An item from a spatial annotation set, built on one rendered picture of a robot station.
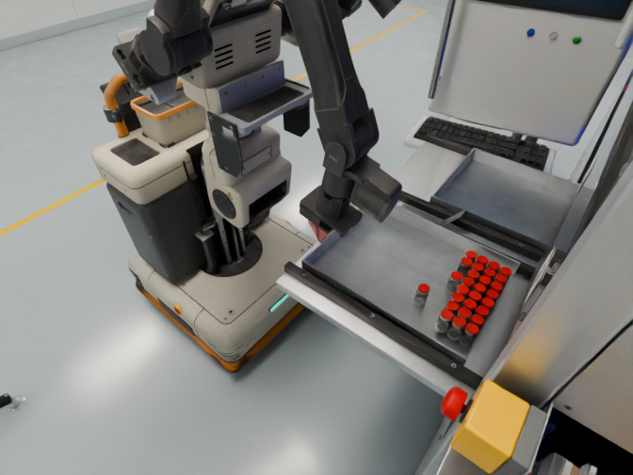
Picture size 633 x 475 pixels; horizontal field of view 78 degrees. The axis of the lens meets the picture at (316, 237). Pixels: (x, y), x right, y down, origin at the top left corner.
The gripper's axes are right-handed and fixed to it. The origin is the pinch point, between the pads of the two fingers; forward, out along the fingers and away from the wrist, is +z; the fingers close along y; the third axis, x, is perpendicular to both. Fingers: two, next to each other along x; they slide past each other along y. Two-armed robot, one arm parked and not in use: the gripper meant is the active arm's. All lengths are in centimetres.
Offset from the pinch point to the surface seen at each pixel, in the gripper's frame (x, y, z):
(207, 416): -24, -12, 99
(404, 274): 6.3, 16.8, 2.0
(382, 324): -7.5, 19.3, -0.3
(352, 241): 7.7, 3.8, 4.8
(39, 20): 139, -457, 176
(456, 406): -19.0, 32.0, -14.4
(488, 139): 76, 11, 8
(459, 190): 38.6, 14.6, 2.2
